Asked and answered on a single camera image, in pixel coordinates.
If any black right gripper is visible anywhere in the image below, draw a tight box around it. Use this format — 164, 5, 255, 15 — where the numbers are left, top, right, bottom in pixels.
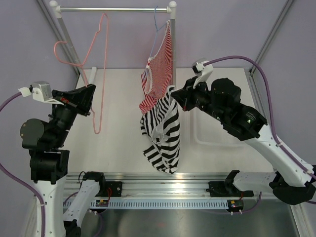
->
171, 77, 225, 122

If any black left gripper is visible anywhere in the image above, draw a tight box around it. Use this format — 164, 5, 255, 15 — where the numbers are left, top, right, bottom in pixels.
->
49, 83, 96, 147

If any pink wire hanger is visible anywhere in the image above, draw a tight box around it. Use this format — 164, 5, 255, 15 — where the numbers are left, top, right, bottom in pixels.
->
53, 12, 109, 135

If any black white striped tank top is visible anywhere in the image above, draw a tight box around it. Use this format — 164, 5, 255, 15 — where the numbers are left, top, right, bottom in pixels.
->
140, 85, 180, 174

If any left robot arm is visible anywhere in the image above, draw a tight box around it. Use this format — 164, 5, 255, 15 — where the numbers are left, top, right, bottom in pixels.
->
20, 81, 107, 237

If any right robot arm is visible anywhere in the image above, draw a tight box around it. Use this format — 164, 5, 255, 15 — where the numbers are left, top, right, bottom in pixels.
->
171, 77, 316, 205

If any red white striped tank top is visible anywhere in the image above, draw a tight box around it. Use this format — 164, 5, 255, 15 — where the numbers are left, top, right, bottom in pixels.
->
139, 20, 173, 114

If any white plastic basket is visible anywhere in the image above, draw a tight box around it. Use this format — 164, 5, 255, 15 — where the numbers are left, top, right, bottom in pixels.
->
194, 108, 247, 148

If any white and silver clothes rack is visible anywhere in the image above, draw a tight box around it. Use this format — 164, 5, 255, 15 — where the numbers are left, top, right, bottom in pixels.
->
49, 0, 177, 85

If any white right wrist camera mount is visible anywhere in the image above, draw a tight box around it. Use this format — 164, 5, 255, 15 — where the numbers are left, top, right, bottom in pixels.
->
192, 58, 214, 89

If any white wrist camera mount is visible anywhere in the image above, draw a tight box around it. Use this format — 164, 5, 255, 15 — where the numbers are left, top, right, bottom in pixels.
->
18, 81, 63, 105
192, 58, 214, 89

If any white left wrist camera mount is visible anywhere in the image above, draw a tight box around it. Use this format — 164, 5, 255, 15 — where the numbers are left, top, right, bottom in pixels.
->
18, 81, 63, 105

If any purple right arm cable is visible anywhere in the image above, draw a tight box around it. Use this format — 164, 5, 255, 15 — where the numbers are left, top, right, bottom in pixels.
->
204, 55, 316, 205

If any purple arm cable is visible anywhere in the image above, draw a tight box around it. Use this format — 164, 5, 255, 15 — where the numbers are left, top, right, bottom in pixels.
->
0, 92, 46, 237
204, 55, 316, 205

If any blue wire hanger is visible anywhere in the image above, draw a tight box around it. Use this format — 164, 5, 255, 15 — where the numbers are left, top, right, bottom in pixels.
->
149, 5, 167, 58

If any right aluminium frame post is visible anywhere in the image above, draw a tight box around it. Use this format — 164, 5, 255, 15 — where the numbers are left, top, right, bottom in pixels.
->
255, 0, 296, 65

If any aluminium frame post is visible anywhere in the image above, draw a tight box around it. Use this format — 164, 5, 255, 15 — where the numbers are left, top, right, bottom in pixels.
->
35, 0, 73, 63
255, 0, 296, 65

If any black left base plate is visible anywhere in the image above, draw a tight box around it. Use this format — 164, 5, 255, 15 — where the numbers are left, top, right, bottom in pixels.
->
96, 181, 123, 198

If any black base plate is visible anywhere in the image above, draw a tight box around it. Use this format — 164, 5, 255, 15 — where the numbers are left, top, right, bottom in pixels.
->
96, 181, 123, 198
208, 181, 232, 198

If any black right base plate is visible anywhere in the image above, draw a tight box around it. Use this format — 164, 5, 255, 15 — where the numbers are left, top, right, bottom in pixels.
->
208, 181, 232, 198

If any aluminium mounting rail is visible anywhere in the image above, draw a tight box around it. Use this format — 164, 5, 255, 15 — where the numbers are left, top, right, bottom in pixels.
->
64, 172, 262, 199

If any left aluminium frame post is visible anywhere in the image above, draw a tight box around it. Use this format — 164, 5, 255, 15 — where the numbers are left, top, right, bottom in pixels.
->
35, 0, 73, 63

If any white slotted cable duct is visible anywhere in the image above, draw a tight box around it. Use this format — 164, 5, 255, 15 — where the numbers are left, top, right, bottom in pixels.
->
88, 198, 228, 209

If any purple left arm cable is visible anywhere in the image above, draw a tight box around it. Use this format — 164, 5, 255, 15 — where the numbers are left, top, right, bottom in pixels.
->
0, 92, 46, 237

